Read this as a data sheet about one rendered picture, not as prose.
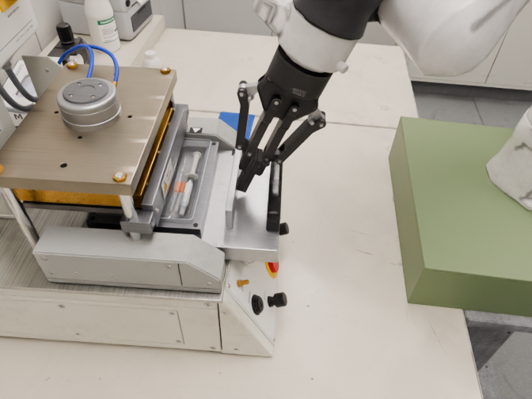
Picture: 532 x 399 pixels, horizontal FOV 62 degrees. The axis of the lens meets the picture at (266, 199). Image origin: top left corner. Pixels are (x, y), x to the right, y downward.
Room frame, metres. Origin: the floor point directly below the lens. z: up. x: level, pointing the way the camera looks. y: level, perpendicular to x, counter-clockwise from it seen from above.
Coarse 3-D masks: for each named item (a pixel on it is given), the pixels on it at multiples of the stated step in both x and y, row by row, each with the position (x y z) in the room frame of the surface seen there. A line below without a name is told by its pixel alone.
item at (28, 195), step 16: (160, 128) 0.55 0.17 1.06; (160, 144) 0.51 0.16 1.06; (144, 176) 0.44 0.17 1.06; (32, 192) 0.41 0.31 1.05; (48, 192) 0.41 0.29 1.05; (64, 192) 0.41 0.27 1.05; (80, 192) 0.41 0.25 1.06; (144, 192) 0.42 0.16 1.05; (48, 208) 0.41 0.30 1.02; (64, 208) 0.41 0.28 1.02; (80, 208) 0.41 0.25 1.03; (96, 208) 0.41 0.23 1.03; (112, 208) 0.41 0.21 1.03
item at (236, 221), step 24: (216, 168) 0.56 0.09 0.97; (216, 192) 0.50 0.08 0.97; (240, 192) 0.51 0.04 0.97; (264, 192) 0.51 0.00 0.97; (216, 216) 0.45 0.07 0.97; (240, 216) 0.45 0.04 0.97; (264, 216) 0.46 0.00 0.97; (216, 240) 0.41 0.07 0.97; (240, 240) 0.41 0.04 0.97; (264, 240) 0.41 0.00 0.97
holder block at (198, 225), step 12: (216, 144) 0.60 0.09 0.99; (216, 156) 0.57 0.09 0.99; (204, 180) 0.50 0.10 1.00; (204, 192) 0.48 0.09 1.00; (204, 204) 0.45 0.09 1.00; (96, 216) 0.42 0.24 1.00; (204, 216) 0.44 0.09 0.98; (96, 228) 0.41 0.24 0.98; (108, 228) 0.41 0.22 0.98; (120, 228) 0.41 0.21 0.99; (156, 228) 0.41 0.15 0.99; (168, 228) 0.41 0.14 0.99; (180, 228) 0.40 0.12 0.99; (192, 228) 0.41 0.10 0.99
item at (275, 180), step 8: (272, 168) 0.52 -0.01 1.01; (280, 168) 0.53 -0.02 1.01; (272, 176) 0.51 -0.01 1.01; (280, 176) 0.51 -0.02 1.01; (272, 184) 0.49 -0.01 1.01; (280, 184) 0.49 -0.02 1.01; (272, 192) 0.47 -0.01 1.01; (280, 192) 0.47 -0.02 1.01; (272, 200) 0.45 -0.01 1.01; (280, 200) 0.46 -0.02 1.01; (272, 208) 0.44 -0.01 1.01; (280, 208) 0.44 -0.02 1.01; (272, 216) 0.43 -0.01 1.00; (272, 224) 0.43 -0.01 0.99
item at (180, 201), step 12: (192, 144) 0.58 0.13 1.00; (204, 144) 0.58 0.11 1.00; (180, 156) 0.55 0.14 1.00; (192, 156) 0.55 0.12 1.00; (204, 156) 0.55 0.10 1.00; (180, 168) 0.52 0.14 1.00; (192, 168) 0.52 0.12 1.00; (180, 180) 0.49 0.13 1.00; (192, 180) 0.49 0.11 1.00; (168, 192) 0.46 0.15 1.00; (180, 192) 0.47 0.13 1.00; (192, 192) 0.47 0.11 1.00; (168, 204) 0.44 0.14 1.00; (180, 204) 0.44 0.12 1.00; (192, 204) 0.44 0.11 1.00; (168, 216) 0.42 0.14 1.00; (180, 216) 0.42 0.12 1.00; (192, 216) 0.42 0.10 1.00
